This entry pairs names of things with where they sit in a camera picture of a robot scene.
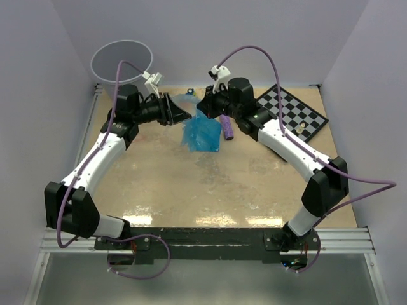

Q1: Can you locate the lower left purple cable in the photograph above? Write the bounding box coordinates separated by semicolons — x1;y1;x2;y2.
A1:
107;234;171;280

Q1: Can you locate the purple glitter toy microphone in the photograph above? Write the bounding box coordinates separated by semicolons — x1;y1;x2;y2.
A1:
220;115;234;140

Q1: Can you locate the colourful toy car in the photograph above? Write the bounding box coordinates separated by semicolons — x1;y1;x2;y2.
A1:
186;88;196;96

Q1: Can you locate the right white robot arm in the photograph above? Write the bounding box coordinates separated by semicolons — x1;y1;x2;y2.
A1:
197;78;348;250

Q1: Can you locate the white chess piece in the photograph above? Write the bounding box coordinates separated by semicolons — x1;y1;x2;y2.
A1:
296;123;306;134

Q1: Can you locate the blue plastic trash bag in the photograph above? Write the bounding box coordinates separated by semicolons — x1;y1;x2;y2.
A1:
172;94;222;153

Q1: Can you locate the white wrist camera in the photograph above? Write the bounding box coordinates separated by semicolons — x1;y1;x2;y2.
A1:
209;65;231;93
142;71;163;98

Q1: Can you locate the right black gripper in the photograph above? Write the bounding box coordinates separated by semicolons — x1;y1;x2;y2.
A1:
198;83;241;119

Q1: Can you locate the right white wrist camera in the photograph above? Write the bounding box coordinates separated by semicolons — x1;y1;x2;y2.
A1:
209;65;231;93

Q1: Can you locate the black and silver chessboard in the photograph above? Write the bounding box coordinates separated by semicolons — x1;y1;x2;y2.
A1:
257;84;329;143

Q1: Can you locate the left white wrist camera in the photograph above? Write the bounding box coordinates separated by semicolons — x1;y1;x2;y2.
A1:
142;71;163;98

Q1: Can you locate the left aluminium rail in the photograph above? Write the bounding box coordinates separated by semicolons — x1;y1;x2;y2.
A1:
74;83;103;169

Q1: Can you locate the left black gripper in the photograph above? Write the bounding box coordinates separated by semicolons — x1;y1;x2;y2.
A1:
133;92;191;126

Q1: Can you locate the grey plastic trash bin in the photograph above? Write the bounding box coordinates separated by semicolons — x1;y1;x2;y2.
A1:
90;40;153;97

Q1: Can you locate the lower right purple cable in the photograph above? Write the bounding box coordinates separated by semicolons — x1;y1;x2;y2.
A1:
285;238;321;275

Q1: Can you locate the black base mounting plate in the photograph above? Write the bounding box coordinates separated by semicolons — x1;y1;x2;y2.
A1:
95;227;319;266

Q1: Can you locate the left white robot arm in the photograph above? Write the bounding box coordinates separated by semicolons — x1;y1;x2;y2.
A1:
45;85;191;249

